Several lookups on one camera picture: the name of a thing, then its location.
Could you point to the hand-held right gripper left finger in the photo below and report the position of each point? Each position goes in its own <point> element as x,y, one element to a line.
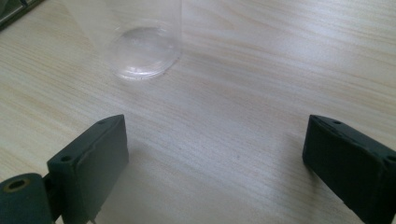
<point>90,168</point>

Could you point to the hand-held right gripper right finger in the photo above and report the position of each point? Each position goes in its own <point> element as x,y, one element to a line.
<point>351,168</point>

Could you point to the clear plastic cup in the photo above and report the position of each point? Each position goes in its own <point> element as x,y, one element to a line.
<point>140,53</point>

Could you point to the cream plastic storage box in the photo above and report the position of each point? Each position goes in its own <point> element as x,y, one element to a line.
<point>11,11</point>

